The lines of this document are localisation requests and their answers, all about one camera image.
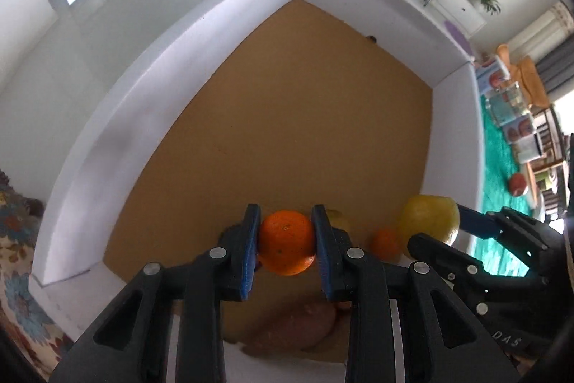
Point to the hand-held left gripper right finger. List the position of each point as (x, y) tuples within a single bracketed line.
[(323, 275)]

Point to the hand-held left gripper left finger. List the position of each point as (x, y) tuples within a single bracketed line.
[(250, 268)]

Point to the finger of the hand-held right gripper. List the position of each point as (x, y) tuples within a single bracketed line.
[(444, 259), (475, 223)]

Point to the large orange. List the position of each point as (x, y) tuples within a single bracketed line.
[(287, 241)]

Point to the small orange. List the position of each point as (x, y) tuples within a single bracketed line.
[(385, 244)]

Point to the sweet potato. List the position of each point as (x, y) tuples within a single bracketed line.
[(291, 327)]

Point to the white box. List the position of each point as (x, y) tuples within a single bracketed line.
[(134, 118)]

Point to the red apple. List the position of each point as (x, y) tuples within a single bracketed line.
[(518, 184)]

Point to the green tablecloth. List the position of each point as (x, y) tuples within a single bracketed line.
[(502, 167)]

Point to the white canister black lid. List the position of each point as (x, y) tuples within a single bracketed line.
[(530, 149)]

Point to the wooden bench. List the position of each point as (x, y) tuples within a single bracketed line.
[(548, 140)]

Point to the glass jar blue label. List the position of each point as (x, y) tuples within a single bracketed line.
[(506, 105)]

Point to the orange cushion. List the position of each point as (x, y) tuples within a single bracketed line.
[(529, 80)]

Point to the grey curtain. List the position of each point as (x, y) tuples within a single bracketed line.
[(558, 71)]

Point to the purple round mat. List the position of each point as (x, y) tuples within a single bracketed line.
[(458, 36)]

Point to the white standing air conditioner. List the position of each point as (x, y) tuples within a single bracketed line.
[(545, 28)]

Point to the floral blanket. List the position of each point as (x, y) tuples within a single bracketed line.
[(18, 275)]

